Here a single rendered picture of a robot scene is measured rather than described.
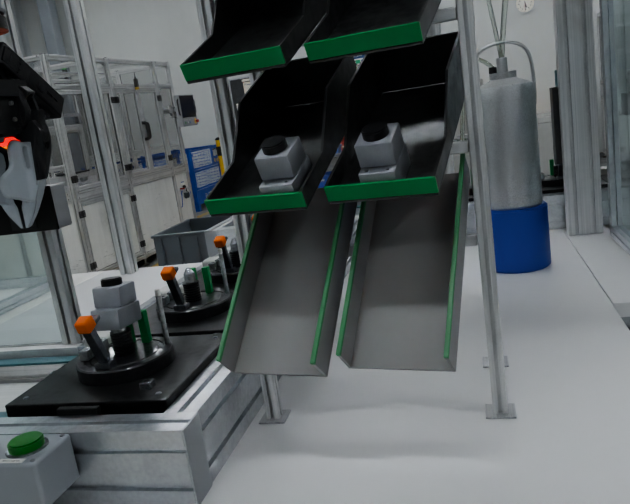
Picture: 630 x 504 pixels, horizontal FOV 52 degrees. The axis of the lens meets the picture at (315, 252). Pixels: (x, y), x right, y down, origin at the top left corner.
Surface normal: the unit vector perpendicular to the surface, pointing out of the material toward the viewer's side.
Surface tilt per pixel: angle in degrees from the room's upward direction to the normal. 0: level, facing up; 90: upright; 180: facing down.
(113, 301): 85
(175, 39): 90
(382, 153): 115
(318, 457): 0
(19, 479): 90
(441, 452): 0
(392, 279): 45
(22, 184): 93
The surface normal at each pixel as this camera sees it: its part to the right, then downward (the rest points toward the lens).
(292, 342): -0.37, -0.50
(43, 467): 0.97, -0.09
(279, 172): -0.29, 0.63
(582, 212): -0.22, 0.24
